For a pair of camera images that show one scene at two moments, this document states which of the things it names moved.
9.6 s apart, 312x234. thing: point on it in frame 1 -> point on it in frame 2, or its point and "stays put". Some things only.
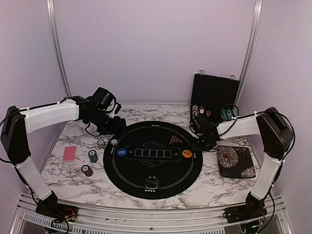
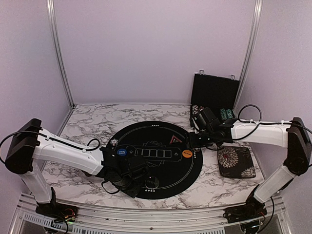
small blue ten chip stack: (114, 142) stays put
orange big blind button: (187, 153) stays put
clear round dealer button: (152, 182) stays put
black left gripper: (116, 128) -> (132, 192)
